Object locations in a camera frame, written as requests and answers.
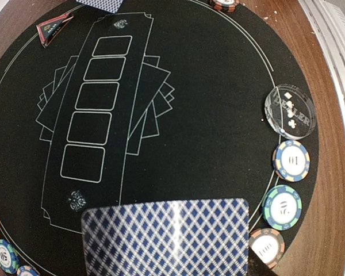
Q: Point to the black round poker mat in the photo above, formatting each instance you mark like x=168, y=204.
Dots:
x=162, y=101

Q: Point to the blue-backed playing card deck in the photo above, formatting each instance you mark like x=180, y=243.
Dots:
x=183, y=237

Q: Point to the red-white poker chip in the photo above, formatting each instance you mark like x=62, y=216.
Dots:
x=268, y=244
x=226, y=6

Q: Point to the single blue-white poker chip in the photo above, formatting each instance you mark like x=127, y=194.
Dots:
x=27, y=270

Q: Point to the green-white single poker chip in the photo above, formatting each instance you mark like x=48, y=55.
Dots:
x=9, y=259

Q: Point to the clear acrylic dealer puck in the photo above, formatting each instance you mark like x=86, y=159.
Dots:
x=290, y=112

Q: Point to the red triangular button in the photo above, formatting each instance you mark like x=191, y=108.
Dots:
x=49, y=29

